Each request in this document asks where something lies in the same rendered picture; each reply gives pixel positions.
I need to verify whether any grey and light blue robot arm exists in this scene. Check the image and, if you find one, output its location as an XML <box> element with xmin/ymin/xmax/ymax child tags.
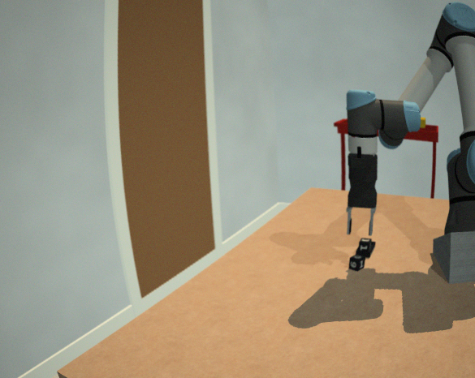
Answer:
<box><xmin>346</xmin><ymin>2</ymin><xmax>475</xmax><ymax>235</ymax></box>

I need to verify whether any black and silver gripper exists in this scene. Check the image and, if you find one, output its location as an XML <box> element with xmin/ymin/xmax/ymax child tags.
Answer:
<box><xmin>346</xmin><ymin>135</ymin><xmax>378</xmax><ymax>236</ymax></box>

